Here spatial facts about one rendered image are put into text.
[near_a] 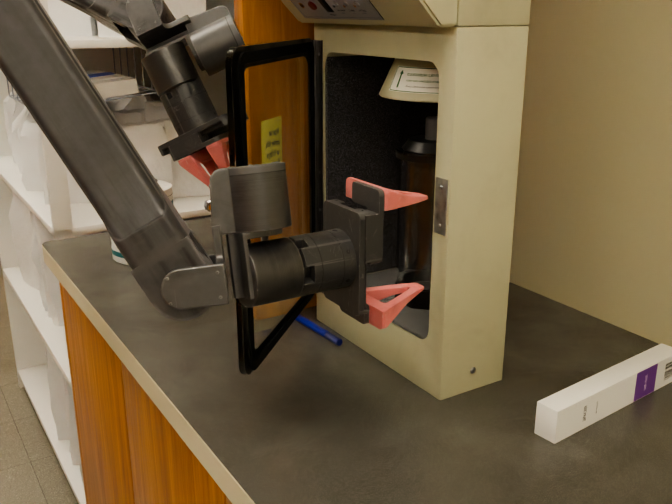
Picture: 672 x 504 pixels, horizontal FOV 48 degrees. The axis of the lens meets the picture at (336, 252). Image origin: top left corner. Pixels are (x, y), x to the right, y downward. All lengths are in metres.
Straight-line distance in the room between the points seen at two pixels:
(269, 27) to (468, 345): 0.55
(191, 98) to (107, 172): 0.32
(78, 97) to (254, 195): 0.16
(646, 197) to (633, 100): 0.15
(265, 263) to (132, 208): 0.12
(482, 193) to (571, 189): 0.43
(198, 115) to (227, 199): 0.31
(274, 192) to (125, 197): 0.13
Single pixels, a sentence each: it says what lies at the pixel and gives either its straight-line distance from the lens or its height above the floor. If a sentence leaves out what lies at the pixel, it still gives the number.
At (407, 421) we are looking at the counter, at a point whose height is 0.94.
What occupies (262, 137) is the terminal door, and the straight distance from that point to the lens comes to 0.94.
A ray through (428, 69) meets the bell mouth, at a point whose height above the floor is 1.36.
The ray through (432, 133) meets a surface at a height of 1.27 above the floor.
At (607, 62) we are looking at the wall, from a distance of 1.29.
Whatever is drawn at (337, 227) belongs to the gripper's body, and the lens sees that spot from 0.72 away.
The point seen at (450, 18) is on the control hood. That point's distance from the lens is 0.88.
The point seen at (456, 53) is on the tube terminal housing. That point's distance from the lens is 0.89.
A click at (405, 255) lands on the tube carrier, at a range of 1.08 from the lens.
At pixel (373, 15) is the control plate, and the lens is 0.95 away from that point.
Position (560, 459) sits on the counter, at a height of 0.94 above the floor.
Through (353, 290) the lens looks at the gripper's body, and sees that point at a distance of 0.71.
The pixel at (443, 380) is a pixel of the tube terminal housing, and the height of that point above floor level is 0.97.
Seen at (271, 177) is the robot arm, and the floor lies 1.29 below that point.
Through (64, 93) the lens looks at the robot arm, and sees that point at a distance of 0.67.
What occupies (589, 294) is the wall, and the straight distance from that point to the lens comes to 1.36.
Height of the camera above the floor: 1.43
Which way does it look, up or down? 18 degrees down
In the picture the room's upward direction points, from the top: straight up
